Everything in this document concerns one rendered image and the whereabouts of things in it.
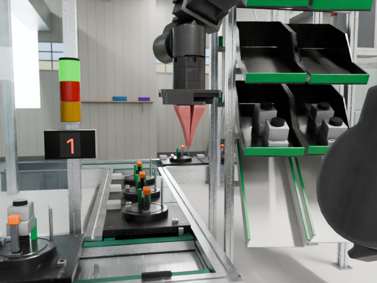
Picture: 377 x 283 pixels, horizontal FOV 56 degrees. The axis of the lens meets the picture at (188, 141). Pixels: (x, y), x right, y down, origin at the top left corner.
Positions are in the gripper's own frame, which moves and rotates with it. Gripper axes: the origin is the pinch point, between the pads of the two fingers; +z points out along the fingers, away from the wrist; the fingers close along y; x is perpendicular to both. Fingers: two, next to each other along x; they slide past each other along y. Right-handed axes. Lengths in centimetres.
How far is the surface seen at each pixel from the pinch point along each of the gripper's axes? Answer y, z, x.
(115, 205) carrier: 15, 27, -51
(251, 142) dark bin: -17.8, 2.7, -16.9
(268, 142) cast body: -19.7, 1.8, -11.1
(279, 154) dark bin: -22.2, 4.4, -10.7
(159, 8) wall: -73, -231, -874
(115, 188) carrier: 16, 28, -76
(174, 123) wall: -112, 63, -867
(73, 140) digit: 23.9, 2.8, -27.9
